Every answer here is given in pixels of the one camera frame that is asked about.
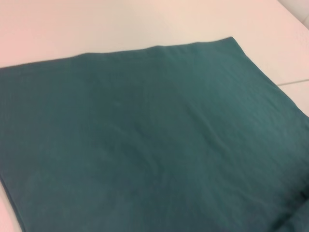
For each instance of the teal blue t-shirt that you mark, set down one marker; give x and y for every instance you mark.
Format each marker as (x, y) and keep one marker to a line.
(144, 135)

